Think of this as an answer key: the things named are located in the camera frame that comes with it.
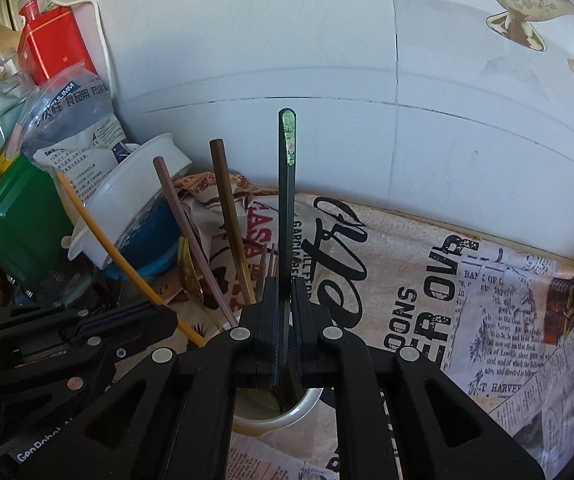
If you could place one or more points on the printed plastic bag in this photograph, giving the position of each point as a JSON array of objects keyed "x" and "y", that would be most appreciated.
[{"x": 72, "y": 125}]

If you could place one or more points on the dark green chopstick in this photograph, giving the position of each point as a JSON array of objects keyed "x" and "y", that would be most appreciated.
[{"x": 286, "y": 210}]

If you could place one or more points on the gold spoon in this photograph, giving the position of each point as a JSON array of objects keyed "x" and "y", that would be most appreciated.
[{"x": 184, "y": 270}]

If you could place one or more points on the blue bowl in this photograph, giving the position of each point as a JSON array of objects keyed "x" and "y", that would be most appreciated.
[{"x": 144, "y": 242}]

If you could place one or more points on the brown chopstick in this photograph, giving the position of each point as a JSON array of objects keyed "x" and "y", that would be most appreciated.
[{"x": 229, "y": 210}]

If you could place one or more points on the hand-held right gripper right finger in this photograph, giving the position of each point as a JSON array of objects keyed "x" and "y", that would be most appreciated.
[{"x": 367, "y": 410}]

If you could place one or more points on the yellow chopstick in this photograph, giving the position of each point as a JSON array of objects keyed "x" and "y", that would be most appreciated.
[{"x": 117, "y": 255}]

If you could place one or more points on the gravy boat wall sticker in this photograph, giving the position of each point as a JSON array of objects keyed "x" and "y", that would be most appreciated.
[{"x": 517, "y": 5}]

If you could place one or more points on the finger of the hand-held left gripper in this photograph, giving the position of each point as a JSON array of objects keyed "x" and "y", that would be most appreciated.
[
  {"x": 92, "y": 355},
  {"x": 117, "y": 317}
]

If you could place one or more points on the white plastic bowl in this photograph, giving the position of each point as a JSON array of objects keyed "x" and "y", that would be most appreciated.
[{"x": 117, "y": 195}]

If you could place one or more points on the red tin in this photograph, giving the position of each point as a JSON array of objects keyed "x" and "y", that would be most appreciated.
[{"x": 54, "y": 45}]

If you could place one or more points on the newspaper print tablecloth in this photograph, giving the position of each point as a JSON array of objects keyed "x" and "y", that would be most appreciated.
[{"x": 467, "y": 310}]

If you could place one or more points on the white ceramic cup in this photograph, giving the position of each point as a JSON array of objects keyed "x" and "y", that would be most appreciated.
[{"x": 292, "y": 417}]

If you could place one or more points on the green plastic container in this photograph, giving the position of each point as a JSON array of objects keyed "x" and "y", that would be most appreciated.
[{"x": 22, "y": 225}]

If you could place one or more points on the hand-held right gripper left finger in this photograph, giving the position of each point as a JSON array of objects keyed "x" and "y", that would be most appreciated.
[{"x": 202, "y": 410}]

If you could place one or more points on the steel fork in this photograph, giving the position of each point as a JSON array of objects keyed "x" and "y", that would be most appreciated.
[{"x": 268, "y": 265}]

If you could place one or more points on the red label bottle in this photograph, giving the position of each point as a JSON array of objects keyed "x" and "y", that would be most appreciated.
[{"x": 34, "y": 5}]

